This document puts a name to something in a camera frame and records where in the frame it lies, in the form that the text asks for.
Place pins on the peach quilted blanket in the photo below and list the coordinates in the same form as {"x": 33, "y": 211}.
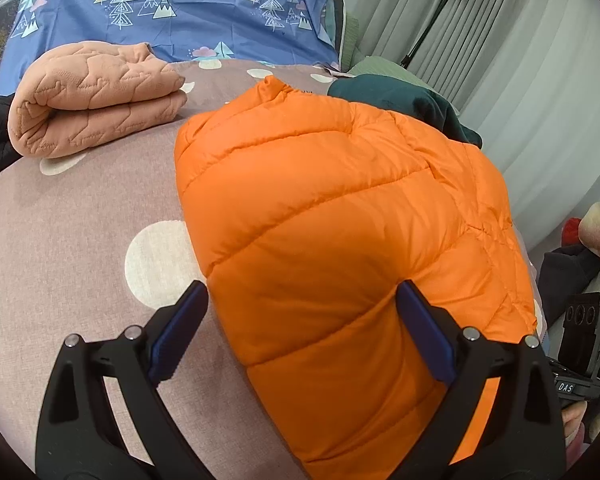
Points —
{"x": 90, "y": 95}

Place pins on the light green cloth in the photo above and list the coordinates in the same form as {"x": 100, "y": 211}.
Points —
{"x": 380, "y": 67}

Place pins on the plush toy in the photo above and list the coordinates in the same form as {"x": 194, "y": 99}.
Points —
{"x": 597, "y": 230}

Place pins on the pink dotted bed sheet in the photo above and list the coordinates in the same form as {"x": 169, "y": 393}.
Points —
{"x": 80, "y": 220}

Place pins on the dark grey cloth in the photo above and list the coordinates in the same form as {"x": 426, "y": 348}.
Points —
{"x": 565, "y": 272}

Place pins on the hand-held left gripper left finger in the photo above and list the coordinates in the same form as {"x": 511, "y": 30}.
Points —
{"x": 180, "y": 330}

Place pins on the person's right hand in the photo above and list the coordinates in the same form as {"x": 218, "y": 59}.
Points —
{"x": 574, "y": 422}

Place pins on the dark green garment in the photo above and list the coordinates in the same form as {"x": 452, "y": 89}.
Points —
{"x": 410, "y": 100}

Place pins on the grey curtain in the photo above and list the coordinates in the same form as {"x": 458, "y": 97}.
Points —
{"x": 530, "y": 85}

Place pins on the orange puffer jacket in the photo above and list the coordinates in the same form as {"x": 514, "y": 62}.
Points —
{"x": 330, "y": 220}

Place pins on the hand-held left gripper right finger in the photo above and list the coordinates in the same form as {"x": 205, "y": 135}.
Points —
{"x": 425, "y": 330}

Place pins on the blue tree-print duvet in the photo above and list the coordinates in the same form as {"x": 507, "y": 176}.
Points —
{"x": 195, "y": 15}

